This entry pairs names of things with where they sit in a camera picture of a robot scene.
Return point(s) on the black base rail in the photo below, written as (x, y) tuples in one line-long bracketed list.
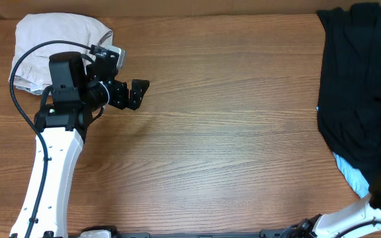
[(112, 232)]

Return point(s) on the black knit garment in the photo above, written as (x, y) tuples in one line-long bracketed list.
[(352, 51)]

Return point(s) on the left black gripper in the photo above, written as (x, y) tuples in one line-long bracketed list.
[(120, 94)]

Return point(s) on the light blue garment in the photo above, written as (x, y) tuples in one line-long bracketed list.
[(353, 176)]

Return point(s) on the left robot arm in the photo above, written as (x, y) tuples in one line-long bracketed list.
[(81, 85)]

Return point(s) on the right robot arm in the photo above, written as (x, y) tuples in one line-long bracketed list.
[(358, 219)]

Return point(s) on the black t-shirt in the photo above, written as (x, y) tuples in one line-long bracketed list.
[(349, 119)]

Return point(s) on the grey folded garment under trousers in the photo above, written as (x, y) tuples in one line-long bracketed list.
[(37, 90)]

